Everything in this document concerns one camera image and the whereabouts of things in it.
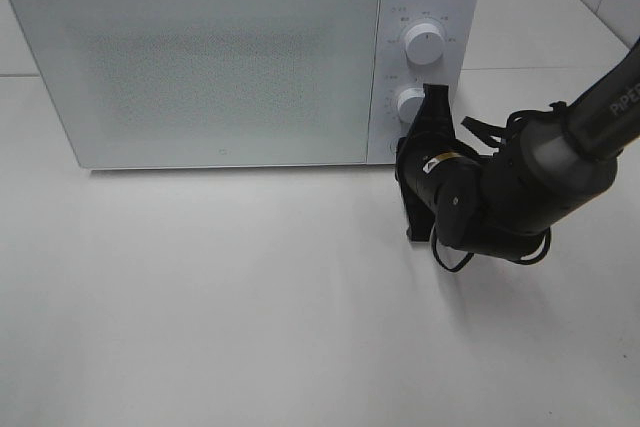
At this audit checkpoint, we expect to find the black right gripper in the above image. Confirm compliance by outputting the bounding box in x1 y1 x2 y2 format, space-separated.
395 83 480 217

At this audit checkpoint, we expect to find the white microwave knob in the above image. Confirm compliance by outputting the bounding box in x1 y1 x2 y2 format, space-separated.
402 19 445 66
396 87 425 124

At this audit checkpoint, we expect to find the round white door button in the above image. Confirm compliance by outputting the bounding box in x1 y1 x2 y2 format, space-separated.
389 137 400 157

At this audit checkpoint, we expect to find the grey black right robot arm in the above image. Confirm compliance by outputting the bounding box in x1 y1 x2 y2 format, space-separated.
395 46 639 272

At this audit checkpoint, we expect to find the black camera cable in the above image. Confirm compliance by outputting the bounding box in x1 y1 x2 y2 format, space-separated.
429 101 571 273

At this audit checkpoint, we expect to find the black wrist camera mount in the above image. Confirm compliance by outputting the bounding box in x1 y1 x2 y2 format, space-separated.
400 185 435 242

